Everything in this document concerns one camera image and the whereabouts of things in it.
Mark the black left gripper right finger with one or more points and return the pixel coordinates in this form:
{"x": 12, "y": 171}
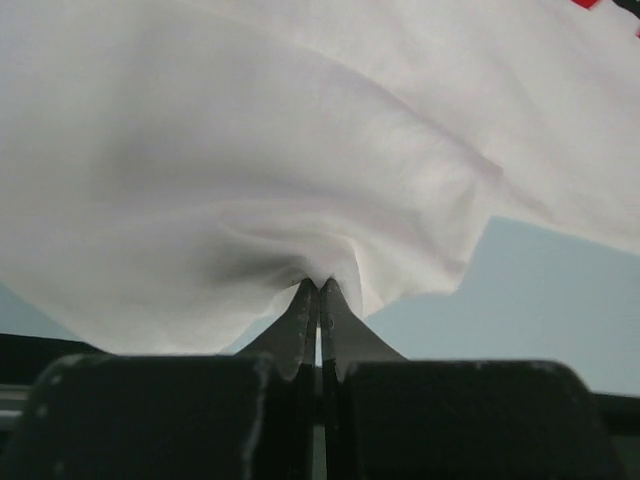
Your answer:
{"x": 346, "y": 342}

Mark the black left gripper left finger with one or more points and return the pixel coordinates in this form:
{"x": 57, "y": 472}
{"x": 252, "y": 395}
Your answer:
{"x": 282, "y": 445}

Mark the white t-shirt red graphic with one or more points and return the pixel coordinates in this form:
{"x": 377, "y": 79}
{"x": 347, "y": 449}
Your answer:
{"x": 171, "y": 169}

